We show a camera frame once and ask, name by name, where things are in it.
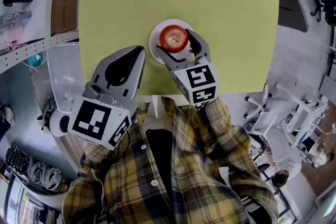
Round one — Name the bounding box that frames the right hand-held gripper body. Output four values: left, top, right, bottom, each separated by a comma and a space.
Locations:
172, 56, 219, 106

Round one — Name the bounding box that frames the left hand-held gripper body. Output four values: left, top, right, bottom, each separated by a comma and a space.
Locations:
68, 82, 139, 151

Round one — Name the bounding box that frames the red apple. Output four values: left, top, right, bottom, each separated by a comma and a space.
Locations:
159, 24, 190, 54

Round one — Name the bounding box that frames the white round plate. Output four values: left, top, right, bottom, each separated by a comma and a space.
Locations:
149, 19, 196, 65

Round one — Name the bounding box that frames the person's left forearm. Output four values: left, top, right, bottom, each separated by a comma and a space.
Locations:
78, 138, 132, 182

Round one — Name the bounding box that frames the person's right forearm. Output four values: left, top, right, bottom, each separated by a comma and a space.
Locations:
193, 97, 253, 166

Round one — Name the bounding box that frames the yellow-green tablecloth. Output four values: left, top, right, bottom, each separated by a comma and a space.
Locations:
78, 0, 279, 97

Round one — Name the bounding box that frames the wooden slatted bench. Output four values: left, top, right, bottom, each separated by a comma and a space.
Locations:
56, 135, 89, 170

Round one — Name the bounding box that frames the white round appliance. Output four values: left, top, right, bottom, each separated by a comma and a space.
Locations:
39, 107, 71, 137

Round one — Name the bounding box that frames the clear plastic storage box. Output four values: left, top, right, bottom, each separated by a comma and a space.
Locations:
46, 42, 87, 113

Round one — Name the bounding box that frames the white metal shelf rack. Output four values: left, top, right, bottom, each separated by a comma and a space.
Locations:
0, 0, 85, 76

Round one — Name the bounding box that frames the teal plastic bag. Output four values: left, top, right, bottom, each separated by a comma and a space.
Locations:
27, 52, 43, 68

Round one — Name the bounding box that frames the brown cardboard box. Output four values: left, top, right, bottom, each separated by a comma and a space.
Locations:
50, 0, 80, 36

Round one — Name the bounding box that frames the person's black undershirt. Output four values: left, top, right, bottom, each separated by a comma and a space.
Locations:
145, 128, 175, 202

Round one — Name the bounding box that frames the black white graffiti-print fabric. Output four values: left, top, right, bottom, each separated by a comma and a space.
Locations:
4, 145, 64, 192

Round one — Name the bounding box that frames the light-coloured shoe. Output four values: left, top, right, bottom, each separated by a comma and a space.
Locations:
0, 104, 15, 126

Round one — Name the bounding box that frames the dark grey chair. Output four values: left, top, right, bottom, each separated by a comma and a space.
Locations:
272, 0, 310, 34

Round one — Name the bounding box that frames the clear patterned water bottle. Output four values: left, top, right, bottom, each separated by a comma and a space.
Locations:
0, 9, 33, 44

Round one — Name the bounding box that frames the person's plaid shirt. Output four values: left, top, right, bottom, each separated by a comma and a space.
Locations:
61, 95, 279, 224

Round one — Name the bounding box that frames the white chair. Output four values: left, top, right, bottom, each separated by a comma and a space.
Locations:
244, 82, 302, 174

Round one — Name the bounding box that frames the black office chair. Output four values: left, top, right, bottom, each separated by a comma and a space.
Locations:
307, 0, 336, 26

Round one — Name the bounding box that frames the white cabinet with handle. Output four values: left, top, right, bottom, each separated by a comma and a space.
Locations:
285, 97, 329, 147

